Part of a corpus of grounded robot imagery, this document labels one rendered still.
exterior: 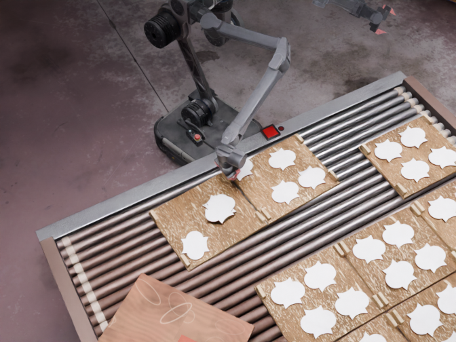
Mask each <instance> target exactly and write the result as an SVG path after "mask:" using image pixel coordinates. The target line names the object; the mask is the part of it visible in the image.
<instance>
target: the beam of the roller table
mask: <svg viewBox="0 0 456 342"><path fill-rule="evenodd" d="M405 78H407V76H406V75H405V74H403V73H402V72H401V71H398V72H395V73H393V74H391V75H388V76H387V77H384V78H382V79H380V80H377V81H375V82H372V83H370V84H368V85H366V86H364V87H362V88H359V89H357V90H354V91H353V92H350V93H348V94H346V95H343V96H341V97H338V98H336V99H334V100H332V101H330V102H327V103H325V104H322V105H320V106H318V107H316V108H314V109H312V110H309V111H307V112H305V113H302V114H300V115H297V116H296V117H293V118H291V119H289V120H286V121H284V122H282V123H279V124H278V125H275V127H276V128H277V129H278V127H280V126H283V127H284V130H283V131H279V130H278V131H279V132H280V133H281V136H279V137H276V138H274V139H272V140H269V141H267V139H266V138H265V137H264V136H263V135H262V133H261V132H259V133H257V134H255V135H252V136H250V137H248V138H245V139H244V140H241V141H240V142H239V144H238V145H237V146H235V147H236V148H238V149H239V150H241V151H243V152H245V154H247V155H250V154H251V153H254V152H256V151H259V150H261V149H263V148H265V147H268V146H269V145H272V144H274V143H276V142H278V141H281V140H283V139H285V138H288V137H289V136H292V135H294V134H296V133H298V132H301V131H303V130H305V129H308V128H310V127H312V126H314V125H316V124H318V123H320V122H323V121H325V120H327V119H330V118H331V117H334V116H336V115H338V114H340V113H343V112H345V111H347V110H350V109H352V108H354V107H356V106H358V105H361V104H363V103H365V102H367V101H369V100H372V99H374V98H376V97H378V96H380V95H382V94H385V93H387V92H390V91H392V90H393V89H394V88H397V87H400V86H401V85H402V82H403V79H405ZM216 158H217V155H216V152H214V153H211V154H209V155H207V156H205V157H202V158H200V159H198V160H195V161H193V162H191V163H189V164H187V165H184V166H182V167H180V168H177V169H175V170H173V171H171V172H168V173H166V174H164V175H161V176H159V177H157V178H154V179H153V180H150V181H148V182H146V183H143V184H141V185H139V186H137V187H134V188H132V189H130V190H127V191H125V192H123V193H120V194H119V195H116V196H114V197H111V198H109V199H107V200H105V201H103V202H100V203H98V204H96V205H93V206H91V207H89V208H86V209H85V210H82V211H80V212H77V213H75V214H73V215H70V216H68V217H66V218H64V219H62V220H59V221H57V222H55V223H52V224H51V225H48V226H46V227H43V228H41V229H39V230H36V232H35V233H36V234H37V237H38V239H39V241H42V240H45V239H47V238H49V237H53V239H54V241H55V243H56V242H57V241H58V240H61V239H62V238H64V237H66V236H70V235H72V234H74V233H77V232H78V231H81V230H83V229H85V228H88V227H90V226H92V225H95V224H96V223H99V222H101V221H103V220H105V219H108V218H110V217H112V216H115V215H116V214H119V213H120V212H123V211H125V210H128V209H130V208H132V207H134V206H137V205H139V204H141V203H143V202H145V201H147V200H150V199H152V198H154V197H157V196H158V195H161V194H163V193H165V192H167V191H170V190H172V189H174V188H177V187H179V186H181V185H184V184H185V183H188V182H189V181H192V180H194V179H196V178H199V177H201V176H203V175H205V174H207V173H209V172H212V171H214V170H216V169H219V167H218V166H217V165H216V164H215V163H214V159H216ZM56 245H57V243H56Z"/></svg>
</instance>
